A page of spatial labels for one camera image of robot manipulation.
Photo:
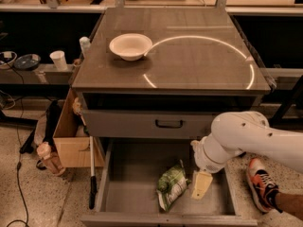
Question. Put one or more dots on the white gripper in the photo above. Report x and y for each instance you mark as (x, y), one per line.
(204, 159)

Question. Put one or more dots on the green jalapeno chip bag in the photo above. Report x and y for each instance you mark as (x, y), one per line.
(171, 185)

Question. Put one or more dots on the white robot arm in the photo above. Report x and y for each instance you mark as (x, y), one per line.
(234, 133)

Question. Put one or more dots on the open grey middle drawer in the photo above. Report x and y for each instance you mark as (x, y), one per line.
(127, 191)

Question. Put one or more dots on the grey drawer cabinet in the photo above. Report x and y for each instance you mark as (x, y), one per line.
(198, 62)

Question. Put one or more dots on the grey top drawer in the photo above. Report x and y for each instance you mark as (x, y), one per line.
(140, 124)

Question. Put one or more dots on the orange sneaker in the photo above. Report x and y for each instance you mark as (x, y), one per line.
(262, 186)

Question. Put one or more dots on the person's leg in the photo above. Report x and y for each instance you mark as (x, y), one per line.
(290, 203)

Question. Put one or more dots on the white and black stick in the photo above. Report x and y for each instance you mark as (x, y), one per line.
(93, 180)

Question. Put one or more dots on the cardboard box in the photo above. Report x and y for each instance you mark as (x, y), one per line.
(71, 138)

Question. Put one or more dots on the white paper bowl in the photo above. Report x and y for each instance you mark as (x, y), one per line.
(130, 46)

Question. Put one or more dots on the white bottle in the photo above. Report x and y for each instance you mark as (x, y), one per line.
(84, 45)

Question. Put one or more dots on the white paper cup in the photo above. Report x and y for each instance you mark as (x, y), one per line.
(58, 57)

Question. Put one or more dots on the black drawer handle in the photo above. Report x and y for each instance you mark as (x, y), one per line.
(169, 124)

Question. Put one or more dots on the bowl with black cable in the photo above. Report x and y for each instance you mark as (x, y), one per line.
(7, 59)

